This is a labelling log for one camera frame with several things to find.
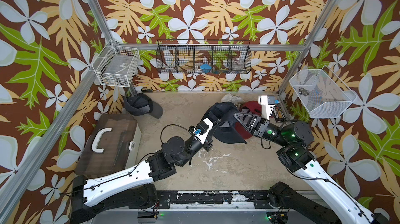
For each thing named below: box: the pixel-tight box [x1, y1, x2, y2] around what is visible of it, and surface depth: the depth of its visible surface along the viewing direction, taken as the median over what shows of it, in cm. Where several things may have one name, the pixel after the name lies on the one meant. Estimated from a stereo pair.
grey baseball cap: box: [123, 92, 164, 119], surface depth 112 cm
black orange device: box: [269, 105, 287, 123], surface depth 107 cm
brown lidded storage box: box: [74, 113, 143, 179], surface depth 76 cm
